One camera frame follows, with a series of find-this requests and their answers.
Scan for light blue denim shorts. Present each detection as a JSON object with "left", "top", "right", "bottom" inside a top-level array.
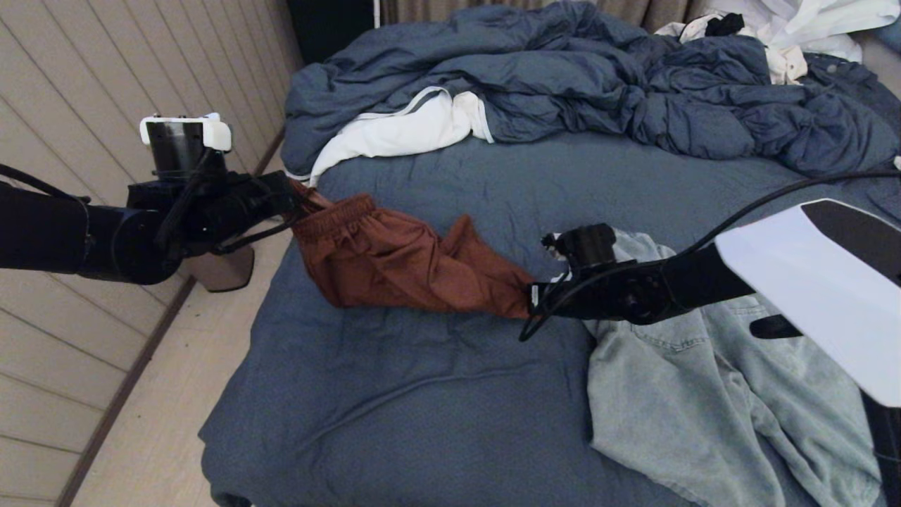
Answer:
[{"left": 549, "top": 231, "right": 884, "bottom": 507}]

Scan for rust brown drawstring shorts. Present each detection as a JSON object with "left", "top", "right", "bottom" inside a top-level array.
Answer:
[{"left": 289, "top": 180, "right": 536, "bottom": 319}]

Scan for brown trash bin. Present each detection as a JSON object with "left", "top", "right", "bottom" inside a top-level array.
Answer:
[{"left": 184, "top": 246, "right": 256, "bottom": 293}]

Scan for bed with blue sheet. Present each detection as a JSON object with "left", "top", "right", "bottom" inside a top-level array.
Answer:
[{"left": 199, "top": 130, "right": 901, "bottom": 507}]

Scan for dark cabinet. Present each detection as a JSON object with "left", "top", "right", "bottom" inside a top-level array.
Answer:
[{"left": 286, "top": 0, "right": 375, "bottom": 68}]

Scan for dark blue crumpled duvet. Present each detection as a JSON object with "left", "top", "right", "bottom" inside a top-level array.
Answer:
[{"left": 282, "top": 2, "right": 901, "bottom": 184}]

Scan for beige curtain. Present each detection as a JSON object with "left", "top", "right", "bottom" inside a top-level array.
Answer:
[{"left": 380, "top": 0, "right": 712, "bottom": 35}]

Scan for small black garment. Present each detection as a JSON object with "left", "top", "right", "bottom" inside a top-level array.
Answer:
[{"left": 704, "top": 13, "right": 745, "bottom": 37}]

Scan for dark blue denim garment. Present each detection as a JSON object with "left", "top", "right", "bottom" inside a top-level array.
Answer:
[{"left": 802, "top": 53, "right": 901, "bottom": 110}]

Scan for white crumpled clothing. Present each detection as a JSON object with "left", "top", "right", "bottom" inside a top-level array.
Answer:
[{"left": 704, "top": 0, "right": 901, "bottom": 63}]

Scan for blue pillow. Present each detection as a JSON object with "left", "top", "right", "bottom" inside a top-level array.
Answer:
[{"left": 869, "top": 14, "right": 901, "bottom": 54}]

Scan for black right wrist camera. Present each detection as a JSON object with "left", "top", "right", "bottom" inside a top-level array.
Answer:
[{"left": 541, "top": 224, "right": 619, "bottom": 279}]

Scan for black and white left wrist camera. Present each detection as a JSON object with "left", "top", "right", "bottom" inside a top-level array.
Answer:
[{"left": 139, "top": 113, "right": 233, "bottom": 180}]

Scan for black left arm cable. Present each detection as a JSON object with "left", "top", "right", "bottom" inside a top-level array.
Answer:
[{"left": 0, "top": 163, "right": 92, "bottom": 206}]

